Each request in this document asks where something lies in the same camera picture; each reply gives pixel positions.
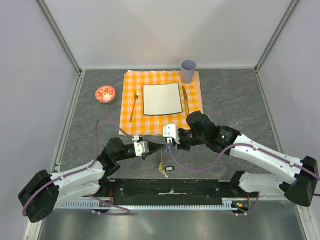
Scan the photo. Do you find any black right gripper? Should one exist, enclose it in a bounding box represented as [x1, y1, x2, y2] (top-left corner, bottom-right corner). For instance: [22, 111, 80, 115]
[168, 128, 207, 151]

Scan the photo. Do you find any keyring chain with keys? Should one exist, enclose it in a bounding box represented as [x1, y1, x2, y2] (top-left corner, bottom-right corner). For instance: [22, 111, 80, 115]
[157, 139, 173, 179]

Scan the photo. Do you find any black key tag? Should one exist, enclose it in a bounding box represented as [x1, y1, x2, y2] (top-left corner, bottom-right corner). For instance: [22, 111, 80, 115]
[164, 166, 175, 172]

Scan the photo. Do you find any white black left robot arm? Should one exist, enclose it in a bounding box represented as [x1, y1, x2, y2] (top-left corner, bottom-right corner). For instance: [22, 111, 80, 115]
[18, 136, 165, 223]

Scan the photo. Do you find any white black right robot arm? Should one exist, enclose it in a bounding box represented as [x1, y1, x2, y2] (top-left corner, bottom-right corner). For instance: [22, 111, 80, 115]
[176, 111, 320, 207]

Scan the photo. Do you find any gold knife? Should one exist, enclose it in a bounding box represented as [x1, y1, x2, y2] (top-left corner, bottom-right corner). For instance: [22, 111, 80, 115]
[182, 86, 189, 116]

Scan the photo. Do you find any orange white checkered cloth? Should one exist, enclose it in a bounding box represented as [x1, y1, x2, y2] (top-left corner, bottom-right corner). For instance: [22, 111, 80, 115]
[119, 70, 203, 136]

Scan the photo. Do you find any white square plate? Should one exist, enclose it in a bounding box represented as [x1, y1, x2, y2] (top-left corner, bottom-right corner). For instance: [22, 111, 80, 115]
[142, 82, 183, 116]

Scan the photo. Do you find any gold fork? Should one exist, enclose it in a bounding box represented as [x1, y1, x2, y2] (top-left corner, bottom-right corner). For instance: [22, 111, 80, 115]
[129, 89, 139, 123]

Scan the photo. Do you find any lilac plastic cup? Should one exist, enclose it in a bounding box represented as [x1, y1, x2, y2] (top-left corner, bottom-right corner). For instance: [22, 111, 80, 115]
[181, 59, 197, 84]

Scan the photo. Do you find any red white patterned bowl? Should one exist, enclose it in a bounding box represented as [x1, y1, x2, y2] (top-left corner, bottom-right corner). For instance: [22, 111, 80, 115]
[95, 85, 116, 104]

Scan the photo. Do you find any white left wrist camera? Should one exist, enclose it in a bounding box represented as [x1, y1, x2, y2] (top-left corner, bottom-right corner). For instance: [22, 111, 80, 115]
[132, 135, 150, 157]

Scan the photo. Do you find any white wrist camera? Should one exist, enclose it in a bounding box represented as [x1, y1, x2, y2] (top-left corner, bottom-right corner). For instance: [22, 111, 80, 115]
[162, 123, 180, 144]
[132, 135, 150, 157]

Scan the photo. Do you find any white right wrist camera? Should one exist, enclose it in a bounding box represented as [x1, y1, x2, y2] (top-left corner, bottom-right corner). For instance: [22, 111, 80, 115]
[162, 123, 180, 144]

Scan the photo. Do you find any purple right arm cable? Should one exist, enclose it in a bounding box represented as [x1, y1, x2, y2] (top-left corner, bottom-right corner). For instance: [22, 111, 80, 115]
[168, 139, 320, 198]

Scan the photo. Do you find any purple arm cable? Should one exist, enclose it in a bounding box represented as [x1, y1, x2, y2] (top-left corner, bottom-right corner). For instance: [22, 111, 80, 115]
[168, 139, 320, 198]
[22, 117, 136, 216]

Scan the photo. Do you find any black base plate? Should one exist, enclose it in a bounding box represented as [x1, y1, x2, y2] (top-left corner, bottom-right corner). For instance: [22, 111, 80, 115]
[92, 178, 258, 207]

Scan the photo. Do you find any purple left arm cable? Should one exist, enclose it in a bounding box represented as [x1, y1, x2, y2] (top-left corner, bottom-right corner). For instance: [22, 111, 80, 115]
[22, 117, 136, 216]

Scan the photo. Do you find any grey slotted cable duct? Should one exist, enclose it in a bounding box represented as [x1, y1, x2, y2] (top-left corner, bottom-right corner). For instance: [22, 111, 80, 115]
[57, 198, 238, 211]

